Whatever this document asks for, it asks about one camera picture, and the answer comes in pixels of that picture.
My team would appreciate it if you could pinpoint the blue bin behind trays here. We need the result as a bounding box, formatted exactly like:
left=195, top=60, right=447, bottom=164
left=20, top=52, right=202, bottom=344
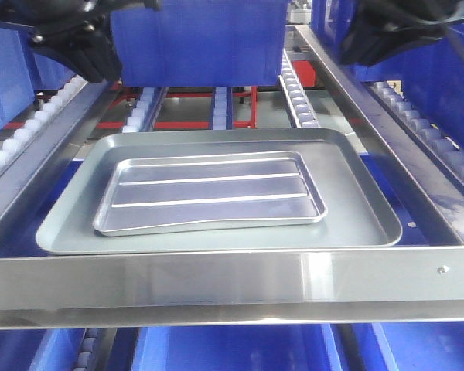
left=111, top=1, right=288, bottom=87

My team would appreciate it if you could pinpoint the blue bin left shelf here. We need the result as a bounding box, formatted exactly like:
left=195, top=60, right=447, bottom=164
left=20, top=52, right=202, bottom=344
left=0, top=29, right=74, bottom=130

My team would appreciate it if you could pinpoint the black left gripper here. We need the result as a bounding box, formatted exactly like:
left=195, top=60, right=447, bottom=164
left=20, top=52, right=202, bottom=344
left=0, top=1, right=162, bottom=83

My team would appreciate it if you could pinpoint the blue bin under shelf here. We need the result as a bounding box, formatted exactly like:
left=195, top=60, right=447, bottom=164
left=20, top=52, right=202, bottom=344
left=131, top=325, right=345, bottom=370

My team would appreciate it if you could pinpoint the blue bin shelf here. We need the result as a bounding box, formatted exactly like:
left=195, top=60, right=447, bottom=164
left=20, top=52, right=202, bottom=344
left=0, top=29, right=74, bottom=130
left=311, top=1, right=464, bottom=150

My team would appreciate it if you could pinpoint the red floor frame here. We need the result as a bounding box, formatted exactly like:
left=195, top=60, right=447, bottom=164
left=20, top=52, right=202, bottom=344
left=5, top=60, right=316, bottom=131

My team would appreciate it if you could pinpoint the blue bin right shelf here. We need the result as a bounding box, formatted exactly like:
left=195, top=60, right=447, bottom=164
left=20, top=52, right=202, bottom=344
left=311, top=1, right=464, bottom=150

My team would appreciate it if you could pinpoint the silver ribbed metal tray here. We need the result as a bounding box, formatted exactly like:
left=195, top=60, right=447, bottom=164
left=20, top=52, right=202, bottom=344
left=93, top=151, right=328, bottom=237

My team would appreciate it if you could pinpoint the steel front rail right shelf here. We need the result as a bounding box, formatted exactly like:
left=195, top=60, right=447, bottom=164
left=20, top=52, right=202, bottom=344
left=0, top=246, right=464, bottom=329

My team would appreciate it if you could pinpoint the large grey tray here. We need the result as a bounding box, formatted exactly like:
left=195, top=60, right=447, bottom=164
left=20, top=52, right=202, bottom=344
left=36, top=128, right=403, bottom=255

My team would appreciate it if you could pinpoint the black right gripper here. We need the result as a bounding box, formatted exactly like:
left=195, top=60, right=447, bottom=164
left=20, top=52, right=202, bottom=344
left=339, top=1, right=464, bottom=66

